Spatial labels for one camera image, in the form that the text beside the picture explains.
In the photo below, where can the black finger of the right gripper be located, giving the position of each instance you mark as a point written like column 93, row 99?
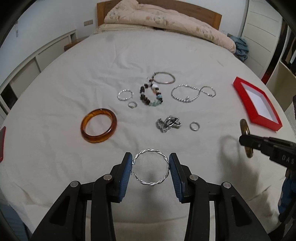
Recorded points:
column 266, row 144

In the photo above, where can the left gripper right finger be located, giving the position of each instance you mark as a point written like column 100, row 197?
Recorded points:
column 234, row 219

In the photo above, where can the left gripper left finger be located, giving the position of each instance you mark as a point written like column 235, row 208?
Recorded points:
column 66, row 219

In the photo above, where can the dark bronze ring bangle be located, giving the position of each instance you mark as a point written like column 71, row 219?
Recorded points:
column 245, row 131

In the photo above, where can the amber resin bangle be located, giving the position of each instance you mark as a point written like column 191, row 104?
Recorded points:
column 98, row 125

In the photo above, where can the large twisted silver hoop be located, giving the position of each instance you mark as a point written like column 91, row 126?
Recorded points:
column 150, row 167

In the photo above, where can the thin silver bangle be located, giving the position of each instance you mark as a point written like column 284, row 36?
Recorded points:
column 162, row 77

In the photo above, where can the red jewelry box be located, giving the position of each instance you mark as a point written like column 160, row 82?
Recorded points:
column 259, row 108

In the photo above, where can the blue clothing pile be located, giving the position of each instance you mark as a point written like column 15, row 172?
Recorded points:
column 241, row 48

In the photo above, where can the red box lid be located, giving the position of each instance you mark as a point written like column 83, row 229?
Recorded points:
column 2, row 136

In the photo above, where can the white wardrobe door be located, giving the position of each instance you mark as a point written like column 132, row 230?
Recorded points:
column 261, row 31

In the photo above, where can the white bed sheet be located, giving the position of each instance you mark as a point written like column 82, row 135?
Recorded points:
column 197, row 117

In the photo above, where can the white low cabinet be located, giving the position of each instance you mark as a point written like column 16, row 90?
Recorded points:
column 23, row 75

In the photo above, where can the beige floral quilt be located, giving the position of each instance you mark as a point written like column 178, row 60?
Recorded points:
column 175, row 16

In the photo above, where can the wall socket plate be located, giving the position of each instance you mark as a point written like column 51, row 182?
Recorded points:
column 89, row 22

